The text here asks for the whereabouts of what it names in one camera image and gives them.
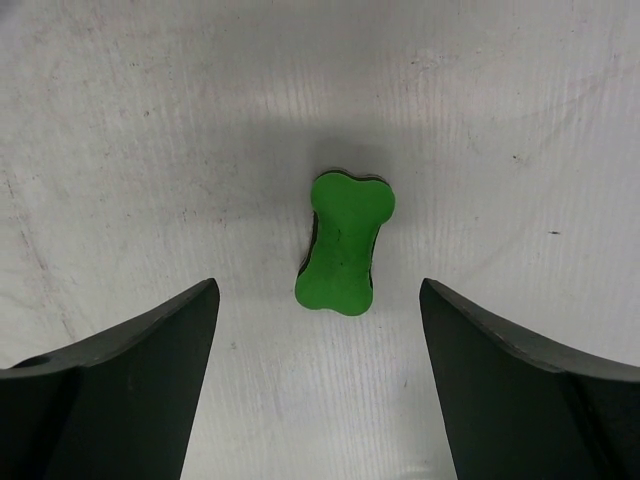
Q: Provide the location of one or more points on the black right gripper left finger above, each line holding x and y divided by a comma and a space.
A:
119, 404

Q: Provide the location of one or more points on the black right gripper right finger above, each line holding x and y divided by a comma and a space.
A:
518, 405

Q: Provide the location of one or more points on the green whiteboard eraser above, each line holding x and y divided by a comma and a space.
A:
348, 213

